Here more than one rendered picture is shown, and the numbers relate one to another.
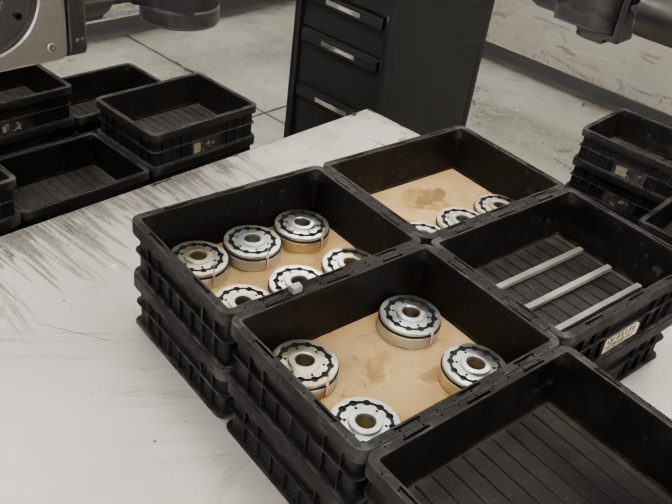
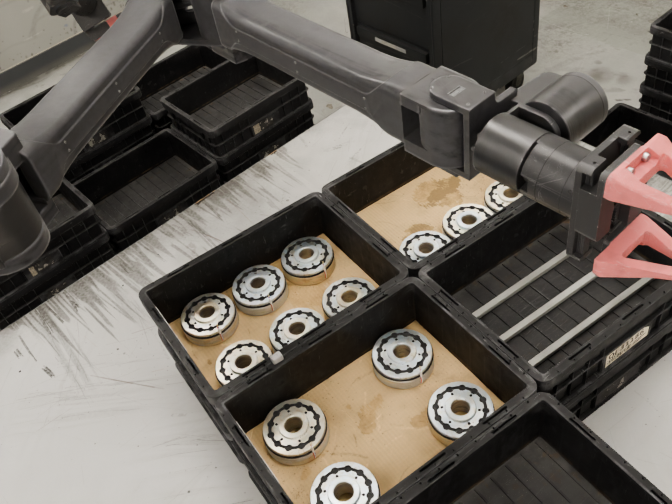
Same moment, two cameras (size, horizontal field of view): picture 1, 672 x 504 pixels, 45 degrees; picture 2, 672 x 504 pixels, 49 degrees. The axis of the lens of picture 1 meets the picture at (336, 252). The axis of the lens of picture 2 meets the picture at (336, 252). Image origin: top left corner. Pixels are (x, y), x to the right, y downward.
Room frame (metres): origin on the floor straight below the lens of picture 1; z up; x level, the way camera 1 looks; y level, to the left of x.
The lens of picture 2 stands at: (0.32, -0.28, 1.87)
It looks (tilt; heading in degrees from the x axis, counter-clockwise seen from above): 45 degrees down; 17
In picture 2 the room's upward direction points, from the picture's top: 12 degrees counter-clockwise
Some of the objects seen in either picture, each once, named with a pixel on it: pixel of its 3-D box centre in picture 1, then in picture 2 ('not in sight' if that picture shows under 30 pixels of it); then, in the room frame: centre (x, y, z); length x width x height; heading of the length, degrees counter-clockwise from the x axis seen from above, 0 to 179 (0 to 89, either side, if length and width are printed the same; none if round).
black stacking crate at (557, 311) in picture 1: (557, 281); (560, 287); (1.18, -0.40, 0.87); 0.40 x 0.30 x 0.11; 133
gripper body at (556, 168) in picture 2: not in sight; (575, 182); (0.80, -0.35, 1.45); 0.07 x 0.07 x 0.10; 51
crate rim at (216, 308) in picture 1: (278, 234); (271, 286); (1.13, 0.10, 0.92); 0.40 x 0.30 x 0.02; 133
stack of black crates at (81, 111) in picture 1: (107, 133); (190, 113); (2.50, 0.86, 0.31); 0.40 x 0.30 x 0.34; 141
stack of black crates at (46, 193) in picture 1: (65, 219); (157, 214); (1.94, 0.80, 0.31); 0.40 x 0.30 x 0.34; 141
